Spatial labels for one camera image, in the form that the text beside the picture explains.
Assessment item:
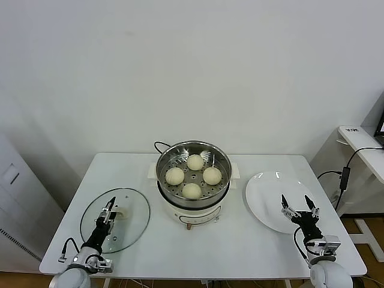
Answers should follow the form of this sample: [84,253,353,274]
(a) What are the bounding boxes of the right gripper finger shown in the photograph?
[305,195,319,218]
[281,194,301,221]

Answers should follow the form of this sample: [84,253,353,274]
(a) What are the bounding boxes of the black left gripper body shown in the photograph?
[88,220,114,250]

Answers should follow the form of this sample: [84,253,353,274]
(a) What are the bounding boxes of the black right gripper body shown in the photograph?
[291,211,325,241]

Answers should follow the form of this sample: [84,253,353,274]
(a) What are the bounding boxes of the glass lid with cream handle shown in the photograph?
[79,187,151,254]

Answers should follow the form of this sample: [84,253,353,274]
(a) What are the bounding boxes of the cream steamed baozi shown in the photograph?
[181,182,202,200]
[187,154,204,171]
[165,167,185,186]
[203,167,223,185]

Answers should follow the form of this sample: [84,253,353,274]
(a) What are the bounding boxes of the stainless steel steamer basket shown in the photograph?
[155,139,232,202]

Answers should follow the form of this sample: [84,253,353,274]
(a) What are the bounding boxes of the white round plate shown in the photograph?
[245,170,319,235]

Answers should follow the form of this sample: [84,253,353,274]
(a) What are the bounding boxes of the white electric cooker base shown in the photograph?
[146,161,241,231]

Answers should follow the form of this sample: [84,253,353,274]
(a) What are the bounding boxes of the white side desk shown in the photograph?
[308,125,384,268]

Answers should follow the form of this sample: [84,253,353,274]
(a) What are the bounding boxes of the white metal cabinet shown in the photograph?
[0,131,65,274]

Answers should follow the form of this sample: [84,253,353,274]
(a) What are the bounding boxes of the black monitor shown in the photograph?
[373,89,384,138]

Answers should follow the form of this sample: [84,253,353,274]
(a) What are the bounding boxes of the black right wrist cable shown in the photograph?
[293,227,313,268]

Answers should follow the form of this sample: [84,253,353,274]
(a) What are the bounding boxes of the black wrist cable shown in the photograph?
[58,238,80,263]
[293,227,313,268]

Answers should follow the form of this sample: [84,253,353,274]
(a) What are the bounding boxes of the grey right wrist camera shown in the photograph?
[317,235,342,256]

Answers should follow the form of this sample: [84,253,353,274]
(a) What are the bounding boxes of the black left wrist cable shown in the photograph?
[58,238,80,263]

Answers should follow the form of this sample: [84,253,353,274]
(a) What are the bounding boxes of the black power adapter with cable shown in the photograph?
[317,146,384,212]

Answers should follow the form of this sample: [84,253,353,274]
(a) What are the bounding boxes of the thin white floor cables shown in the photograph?
[115,278,157,288]

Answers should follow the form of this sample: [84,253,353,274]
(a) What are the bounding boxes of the black cooker power cable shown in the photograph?
[153,141,174,154]

